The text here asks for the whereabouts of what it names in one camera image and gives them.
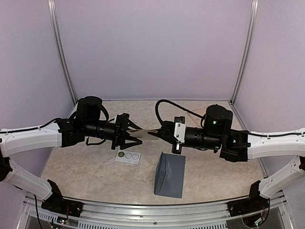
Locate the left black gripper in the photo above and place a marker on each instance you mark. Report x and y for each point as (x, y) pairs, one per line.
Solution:
(120, 133)

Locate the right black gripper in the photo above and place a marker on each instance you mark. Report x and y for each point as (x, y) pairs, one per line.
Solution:
(167, 133)

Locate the cream letter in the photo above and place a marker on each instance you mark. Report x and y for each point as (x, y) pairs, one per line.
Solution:
(142, 134)

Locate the dark blue envelope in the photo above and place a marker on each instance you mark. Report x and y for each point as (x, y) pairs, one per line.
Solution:
(169, 176)

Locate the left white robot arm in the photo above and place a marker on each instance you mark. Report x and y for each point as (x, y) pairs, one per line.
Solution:
(90, 119)

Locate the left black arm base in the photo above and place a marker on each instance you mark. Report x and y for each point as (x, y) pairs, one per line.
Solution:
(58, 204)

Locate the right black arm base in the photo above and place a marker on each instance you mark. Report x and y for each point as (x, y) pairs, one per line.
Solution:
(254, 202)

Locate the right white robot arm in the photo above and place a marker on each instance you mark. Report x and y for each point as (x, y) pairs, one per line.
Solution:
(238, 146)

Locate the white sticker sheet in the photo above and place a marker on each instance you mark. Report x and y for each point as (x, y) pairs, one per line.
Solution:
(129, 157)

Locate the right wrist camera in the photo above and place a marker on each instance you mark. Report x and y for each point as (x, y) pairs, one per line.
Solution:
(179, 132)

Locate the aluminium front rail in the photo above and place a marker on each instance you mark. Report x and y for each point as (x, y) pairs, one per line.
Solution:
(104, 215)

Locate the left aluminium corner post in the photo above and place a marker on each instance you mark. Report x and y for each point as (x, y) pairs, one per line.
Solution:
(60, 50)

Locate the aluminium corner post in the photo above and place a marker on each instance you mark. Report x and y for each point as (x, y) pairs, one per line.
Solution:
(60, 50)
(246, 51)

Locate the right aluminium corner post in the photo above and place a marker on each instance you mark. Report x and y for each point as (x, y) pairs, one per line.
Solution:
(246, 51)

